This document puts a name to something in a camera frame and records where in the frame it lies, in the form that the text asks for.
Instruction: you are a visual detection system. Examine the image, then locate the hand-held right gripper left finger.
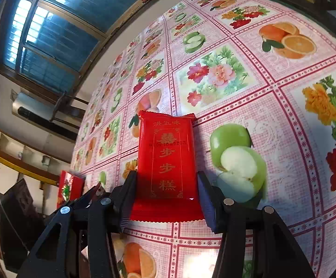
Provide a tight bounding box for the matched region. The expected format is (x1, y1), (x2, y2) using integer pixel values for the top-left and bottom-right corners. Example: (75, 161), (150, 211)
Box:
(16, 170), (138, 278)

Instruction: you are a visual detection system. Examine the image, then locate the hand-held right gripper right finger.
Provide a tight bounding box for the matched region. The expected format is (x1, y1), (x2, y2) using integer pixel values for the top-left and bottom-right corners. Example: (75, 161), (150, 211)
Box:
(197, 170), (316, 278)

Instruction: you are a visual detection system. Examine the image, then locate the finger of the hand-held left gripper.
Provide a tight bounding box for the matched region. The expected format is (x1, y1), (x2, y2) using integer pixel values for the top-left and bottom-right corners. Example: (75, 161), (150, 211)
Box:
(79, 182), (112, 205)

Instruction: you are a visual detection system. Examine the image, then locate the red gift box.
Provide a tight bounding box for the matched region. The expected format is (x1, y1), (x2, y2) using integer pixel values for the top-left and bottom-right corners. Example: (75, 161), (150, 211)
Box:
(57, 170), (85, 209)

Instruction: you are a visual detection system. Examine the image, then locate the red gold print cake packet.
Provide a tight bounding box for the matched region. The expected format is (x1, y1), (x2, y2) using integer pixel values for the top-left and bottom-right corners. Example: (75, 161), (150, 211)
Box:
(130, 109), (205, 223)

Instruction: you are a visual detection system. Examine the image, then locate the dark carved wooden furniture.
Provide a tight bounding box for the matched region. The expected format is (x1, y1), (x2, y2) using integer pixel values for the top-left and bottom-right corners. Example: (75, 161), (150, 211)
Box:
(0, 179), (45, 273)

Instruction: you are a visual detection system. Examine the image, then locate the fruit print tablecloth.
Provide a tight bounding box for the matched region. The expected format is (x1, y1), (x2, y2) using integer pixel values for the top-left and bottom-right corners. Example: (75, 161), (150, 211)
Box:
(69, 0), (336, 278)

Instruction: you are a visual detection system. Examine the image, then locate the blue glass window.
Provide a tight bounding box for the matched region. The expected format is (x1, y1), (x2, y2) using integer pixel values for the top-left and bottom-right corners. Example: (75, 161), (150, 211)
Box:
(0, 0), (174, 93)

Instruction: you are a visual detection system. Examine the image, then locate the white wall appliance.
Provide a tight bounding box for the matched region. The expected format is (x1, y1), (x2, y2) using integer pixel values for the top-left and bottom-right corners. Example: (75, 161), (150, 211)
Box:
(11, 91), (60, 123)

